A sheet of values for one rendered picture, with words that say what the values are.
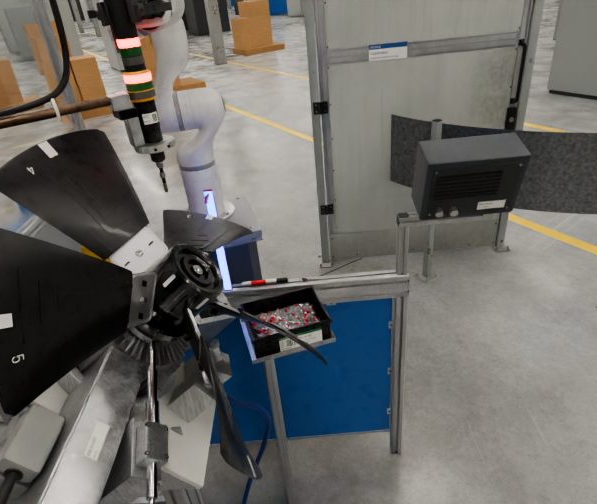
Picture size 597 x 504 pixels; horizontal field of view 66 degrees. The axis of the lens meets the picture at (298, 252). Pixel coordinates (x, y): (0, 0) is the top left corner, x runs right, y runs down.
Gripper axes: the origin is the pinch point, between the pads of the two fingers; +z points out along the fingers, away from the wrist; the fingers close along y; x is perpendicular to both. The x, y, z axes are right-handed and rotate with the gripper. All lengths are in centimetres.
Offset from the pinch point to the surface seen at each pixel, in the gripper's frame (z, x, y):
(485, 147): -34, -40, -73
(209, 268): 7.1, -42.8, -6.5
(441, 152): -33, -40, -62
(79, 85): -685, -113, 308
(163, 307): 15.4, -44.7, 0.8
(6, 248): 30.2, -22.9, 11.4
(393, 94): -179, -58, -80
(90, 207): 4.2, -29.6, 12.7
